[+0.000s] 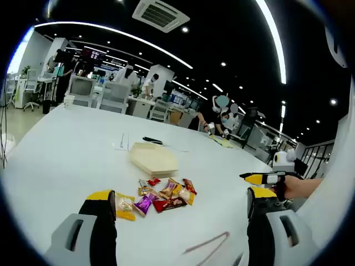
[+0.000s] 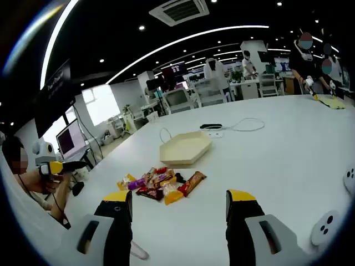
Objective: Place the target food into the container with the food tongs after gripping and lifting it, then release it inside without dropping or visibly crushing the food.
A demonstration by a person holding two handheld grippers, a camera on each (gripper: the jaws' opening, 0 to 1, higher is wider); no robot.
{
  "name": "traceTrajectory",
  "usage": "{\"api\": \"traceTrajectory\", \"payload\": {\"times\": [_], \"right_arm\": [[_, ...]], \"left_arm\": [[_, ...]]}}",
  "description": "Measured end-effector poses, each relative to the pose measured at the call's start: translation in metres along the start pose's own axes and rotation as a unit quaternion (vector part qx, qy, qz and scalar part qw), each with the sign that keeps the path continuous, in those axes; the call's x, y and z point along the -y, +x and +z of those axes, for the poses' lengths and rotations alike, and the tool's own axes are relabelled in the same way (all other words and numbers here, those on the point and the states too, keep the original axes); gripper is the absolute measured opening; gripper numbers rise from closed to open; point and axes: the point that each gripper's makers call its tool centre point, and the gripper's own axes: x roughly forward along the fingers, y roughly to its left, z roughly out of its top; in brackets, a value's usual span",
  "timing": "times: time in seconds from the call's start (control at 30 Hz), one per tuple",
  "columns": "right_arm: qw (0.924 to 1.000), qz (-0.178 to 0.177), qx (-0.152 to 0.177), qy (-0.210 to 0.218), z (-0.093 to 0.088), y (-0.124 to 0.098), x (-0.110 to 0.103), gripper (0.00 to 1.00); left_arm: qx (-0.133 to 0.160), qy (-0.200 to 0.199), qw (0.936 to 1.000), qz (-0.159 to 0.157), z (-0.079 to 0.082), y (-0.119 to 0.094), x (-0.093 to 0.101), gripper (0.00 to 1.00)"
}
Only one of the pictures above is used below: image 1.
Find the red orange snack packet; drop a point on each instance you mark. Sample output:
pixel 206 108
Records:
pixel 190 186

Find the yellow clear snack packet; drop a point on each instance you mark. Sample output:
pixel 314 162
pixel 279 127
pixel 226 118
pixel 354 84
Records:
pixel 124 206

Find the yellow cloth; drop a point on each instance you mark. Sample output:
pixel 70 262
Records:
pixel 224 143

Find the white worn device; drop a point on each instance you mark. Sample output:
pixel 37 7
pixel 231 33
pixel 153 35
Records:
pixel 337 50

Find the small gold candy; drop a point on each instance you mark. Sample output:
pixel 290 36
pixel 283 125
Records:
pixel 145 191

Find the cream hexagonal container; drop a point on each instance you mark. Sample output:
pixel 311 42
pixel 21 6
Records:
pixel 152 156

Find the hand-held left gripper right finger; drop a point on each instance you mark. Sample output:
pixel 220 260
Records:
pixel 260 230

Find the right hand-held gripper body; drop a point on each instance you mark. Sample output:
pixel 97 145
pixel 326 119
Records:
pixel 283 162

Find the person's right hand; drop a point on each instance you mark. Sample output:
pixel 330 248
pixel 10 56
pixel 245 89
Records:
pixel 289 188

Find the person's white shirt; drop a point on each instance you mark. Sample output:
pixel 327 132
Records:
pixel 332 194

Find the black waste bin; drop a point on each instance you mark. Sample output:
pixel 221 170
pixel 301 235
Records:
pixel 46 107

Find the potted green plant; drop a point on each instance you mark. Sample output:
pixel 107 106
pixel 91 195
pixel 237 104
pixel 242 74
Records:
pixel 136 91

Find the brown gold snack packet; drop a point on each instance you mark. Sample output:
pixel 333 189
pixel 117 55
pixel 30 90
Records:
pixel 168 189

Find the small silver candy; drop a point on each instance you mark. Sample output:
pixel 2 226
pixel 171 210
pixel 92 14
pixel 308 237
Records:
pixel 142 183

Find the white paper cup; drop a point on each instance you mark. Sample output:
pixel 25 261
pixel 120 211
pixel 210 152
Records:
pixel 69 102

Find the ceiling air conditioner vent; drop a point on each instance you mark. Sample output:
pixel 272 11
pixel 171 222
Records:
pixel 161 15

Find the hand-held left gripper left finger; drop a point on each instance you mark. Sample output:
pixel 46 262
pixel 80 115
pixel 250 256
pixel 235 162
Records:
pixel 102 221

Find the purple snack packet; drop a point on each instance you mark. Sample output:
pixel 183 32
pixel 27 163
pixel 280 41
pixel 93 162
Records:
pixel 144 205

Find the black oblong device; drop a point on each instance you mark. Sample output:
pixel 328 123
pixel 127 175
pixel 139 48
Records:
pixel 152 140

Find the white mesh office chair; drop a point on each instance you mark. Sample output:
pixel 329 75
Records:
pixel 160 109
pixel 31 80
pixel 81 88
pixel 116 95

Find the yellow white snack packet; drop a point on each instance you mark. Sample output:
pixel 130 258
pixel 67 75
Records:
pixel 186 195

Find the small red candy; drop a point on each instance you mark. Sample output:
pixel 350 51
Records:
pixel 154 181

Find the dark red chocolate bar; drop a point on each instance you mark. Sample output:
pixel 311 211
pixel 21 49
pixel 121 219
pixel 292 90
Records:
pixel 169 205

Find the dark wall display screen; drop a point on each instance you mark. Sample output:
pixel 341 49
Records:
pixel 93 54

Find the long ceiling light strip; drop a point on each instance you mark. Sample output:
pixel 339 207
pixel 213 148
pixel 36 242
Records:
pixel 72 22
pixel 280 55

